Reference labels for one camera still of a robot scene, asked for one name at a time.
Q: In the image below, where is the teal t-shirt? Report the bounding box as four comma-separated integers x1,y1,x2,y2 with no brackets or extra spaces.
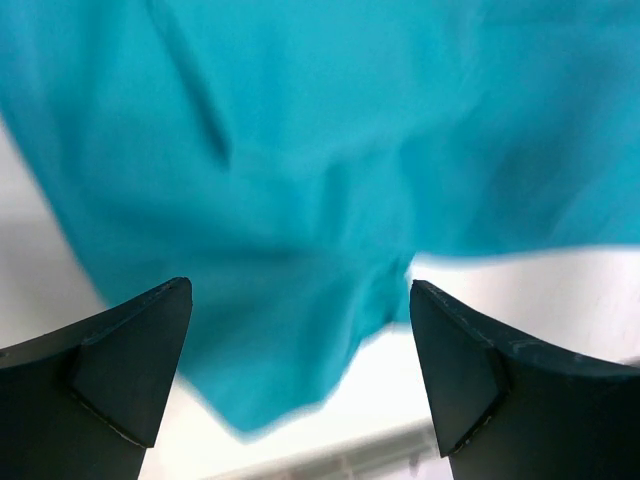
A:
1,1,639,434

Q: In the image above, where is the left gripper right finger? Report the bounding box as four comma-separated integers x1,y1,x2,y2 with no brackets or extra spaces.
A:
410,281,639,480

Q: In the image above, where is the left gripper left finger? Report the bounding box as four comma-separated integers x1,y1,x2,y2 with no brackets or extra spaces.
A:
1,277,192,479

